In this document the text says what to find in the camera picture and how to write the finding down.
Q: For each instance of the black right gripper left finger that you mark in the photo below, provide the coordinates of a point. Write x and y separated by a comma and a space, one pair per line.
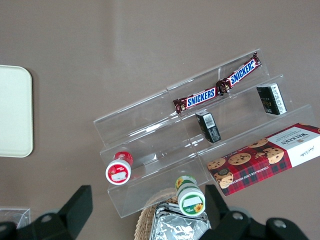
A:
75, 210

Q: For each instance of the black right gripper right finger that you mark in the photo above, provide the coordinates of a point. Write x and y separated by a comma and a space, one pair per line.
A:
220, 217

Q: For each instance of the foil wrapped sandwich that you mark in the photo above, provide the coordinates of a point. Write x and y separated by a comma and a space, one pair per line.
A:
175, 225

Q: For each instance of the woven wicker basket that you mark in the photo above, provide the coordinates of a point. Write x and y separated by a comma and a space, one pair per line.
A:
145, 220

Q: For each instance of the cream plastic tray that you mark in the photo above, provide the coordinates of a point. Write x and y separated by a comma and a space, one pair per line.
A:
15, 110

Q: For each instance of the green sunflower lidded cup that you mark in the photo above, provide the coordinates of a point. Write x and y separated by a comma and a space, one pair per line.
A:
191, 200

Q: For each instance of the red lidded yogurt cup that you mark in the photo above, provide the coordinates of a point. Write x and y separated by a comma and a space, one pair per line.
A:
118, 171

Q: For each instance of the clear plastic box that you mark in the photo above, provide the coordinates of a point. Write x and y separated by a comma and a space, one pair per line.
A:
12, 216

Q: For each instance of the red tartan Walkers cookie box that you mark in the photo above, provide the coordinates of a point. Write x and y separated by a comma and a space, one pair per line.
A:
262, 160

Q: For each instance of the small black box with barcode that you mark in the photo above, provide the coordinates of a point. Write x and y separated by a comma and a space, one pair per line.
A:
208, 127

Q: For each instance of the clear acrylic step stand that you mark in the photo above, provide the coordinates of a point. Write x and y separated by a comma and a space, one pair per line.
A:
150, 120
240, 125

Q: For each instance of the Snickers chocolate bar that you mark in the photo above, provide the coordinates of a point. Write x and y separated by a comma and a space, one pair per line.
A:
241, 72
200, 96

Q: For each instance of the black box with white side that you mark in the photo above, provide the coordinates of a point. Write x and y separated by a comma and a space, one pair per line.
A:
271, 100

